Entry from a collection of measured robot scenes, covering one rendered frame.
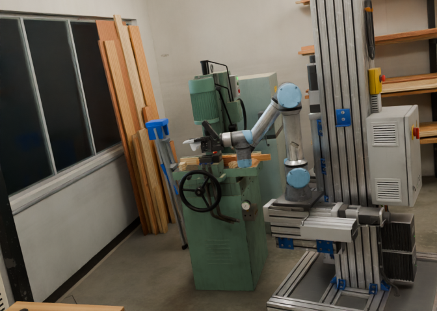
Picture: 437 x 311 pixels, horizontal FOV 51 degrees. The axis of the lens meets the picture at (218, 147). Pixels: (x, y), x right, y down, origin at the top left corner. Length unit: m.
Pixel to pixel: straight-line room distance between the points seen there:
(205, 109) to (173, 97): 2.60
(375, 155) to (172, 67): 3.60
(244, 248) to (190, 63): 2.91
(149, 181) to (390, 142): 2.64
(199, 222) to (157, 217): 1.39
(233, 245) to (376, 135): 1.32
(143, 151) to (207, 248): 1.47
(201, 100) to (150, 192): 1.68
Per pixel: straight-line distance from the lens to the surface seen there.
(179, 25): 5.58
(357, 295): 2.81
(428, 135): 4.93
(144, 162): 4.44
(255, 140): 2.46
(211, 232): 3.23
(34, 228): 3.56
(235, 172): 3.03
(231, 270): 3.32
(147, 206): 4.56
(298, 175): 2.34
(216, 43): 5.44
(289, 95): 2.26
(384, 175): 2.51
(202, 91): 3.07
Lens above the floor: 1.67
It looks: 12 degrees down
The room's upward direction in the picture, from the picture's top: 8 degrees counter-clockwise
